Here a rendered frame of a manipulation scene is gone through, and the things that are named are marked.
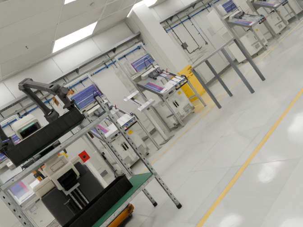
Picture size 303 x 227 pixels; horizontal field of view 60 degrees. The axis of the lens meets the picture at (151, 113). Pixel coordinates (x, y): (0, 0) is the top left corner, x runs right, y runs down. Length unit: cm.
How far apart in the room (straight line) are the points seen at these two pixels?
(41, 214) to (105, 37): 476
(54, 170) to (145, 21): 559
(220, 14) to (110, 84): 357
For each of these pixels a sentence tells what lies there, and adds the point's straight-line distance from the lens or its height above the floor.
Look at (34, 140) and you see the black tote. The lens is 200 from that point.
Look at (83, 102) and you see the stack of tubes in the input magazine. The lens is 481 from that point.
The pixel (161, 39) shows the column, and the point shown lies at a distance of 741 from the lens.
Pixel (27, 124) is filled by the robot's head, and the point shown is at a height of 129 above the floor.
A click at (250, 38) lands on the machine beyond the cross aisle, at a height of 47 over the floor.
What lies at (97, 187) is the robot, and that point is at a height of 40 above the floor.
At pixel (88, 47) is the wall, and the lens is 705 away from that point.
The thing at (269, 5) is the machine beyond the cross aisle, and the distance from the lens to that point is 889.
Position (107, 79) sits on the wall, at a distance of 681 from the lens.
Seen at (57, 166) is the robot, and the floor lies 83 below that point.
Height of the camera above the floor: 85
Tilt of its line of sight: 3 degrees down
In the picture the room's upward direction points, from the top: 37 degrees counter-clockwise
